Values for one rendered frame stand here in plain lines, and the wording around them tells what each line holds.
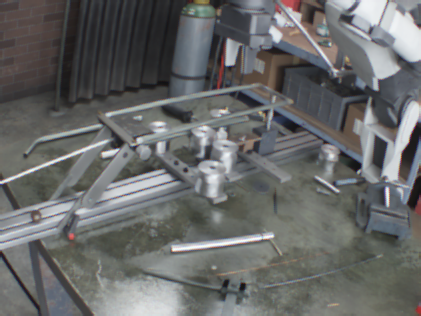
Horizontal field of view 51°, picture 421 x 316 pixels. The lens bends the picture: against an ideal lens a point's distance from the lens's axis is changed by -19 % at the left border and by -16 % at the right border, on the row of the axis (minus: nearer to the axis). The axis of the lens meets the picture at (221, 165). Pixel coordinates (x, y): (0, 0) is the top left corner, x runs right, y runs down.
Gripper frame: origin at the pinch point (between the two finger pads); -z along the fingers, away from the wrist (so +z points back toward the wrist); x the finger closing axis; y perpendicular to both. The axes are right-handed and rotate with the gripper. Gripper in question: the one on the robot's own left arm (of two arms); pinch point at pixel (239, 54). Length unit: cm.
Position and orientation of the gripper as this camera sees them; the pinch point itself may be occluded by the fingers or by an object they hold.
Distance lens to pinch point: 92.7
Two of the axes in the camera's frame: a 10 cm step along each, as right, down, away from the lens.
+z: 1.3, -8.6, -4.9
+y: 7.4, -2.5, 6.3
